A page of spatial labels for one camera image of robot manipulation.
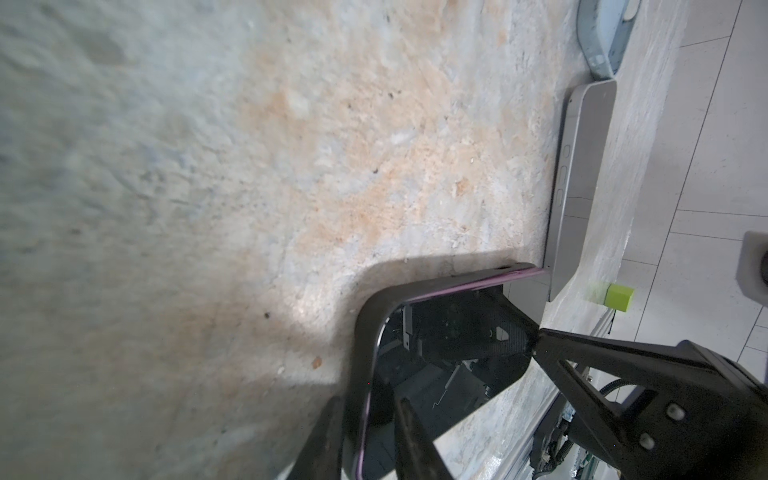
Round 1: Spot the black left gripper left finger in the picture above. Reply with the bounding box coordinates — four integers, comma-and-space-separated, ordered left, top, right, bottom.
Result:
287, 396, 344, 480

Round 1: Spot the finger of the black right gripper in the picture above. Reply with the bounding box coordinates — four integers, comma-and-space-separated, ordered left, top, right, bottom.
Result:
532, 329, 767, 479

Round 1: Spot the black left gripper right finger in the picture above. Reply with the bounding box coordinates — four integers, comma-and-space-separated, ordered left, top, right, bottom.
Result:
394, 398, 453, 480

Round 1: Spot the purple-edged phone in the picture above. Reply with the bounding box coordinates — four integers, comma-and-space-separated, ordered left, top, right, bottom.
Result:
344, 263, 550, 479

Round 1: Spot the black phone right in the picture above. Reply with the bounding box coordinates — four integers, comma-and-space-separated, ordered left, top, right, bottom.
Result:
544, 79, 617, 302

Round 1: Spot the light blue phone case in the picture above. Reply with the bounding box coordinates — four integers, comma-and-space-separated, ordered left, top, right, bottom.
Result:
576, 0, 641, 81

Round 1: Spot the green cube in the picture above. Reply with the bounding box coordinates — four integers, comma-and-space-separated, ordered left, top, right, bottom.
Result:
603, 283, 635, 312

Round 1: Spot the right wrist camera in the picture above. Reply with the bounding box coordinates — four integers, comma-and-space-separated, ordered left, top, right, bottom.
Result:
736, 231, 768, 307

